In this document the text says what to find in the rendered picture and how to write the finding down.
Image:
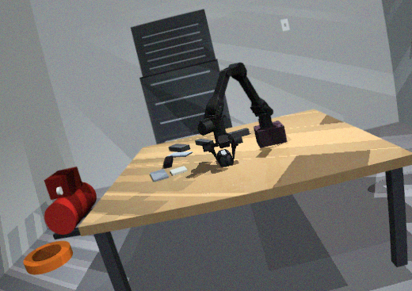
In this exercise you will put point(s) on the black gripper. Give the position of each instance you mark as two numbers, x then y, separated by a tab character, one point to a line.
210	147

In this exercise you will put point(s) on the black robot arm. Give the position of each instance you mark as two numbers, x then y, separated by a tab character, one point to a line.
215	105

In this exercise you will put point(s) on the white rectangular block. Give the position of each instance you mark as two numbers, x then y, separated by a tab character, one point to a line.
178	170

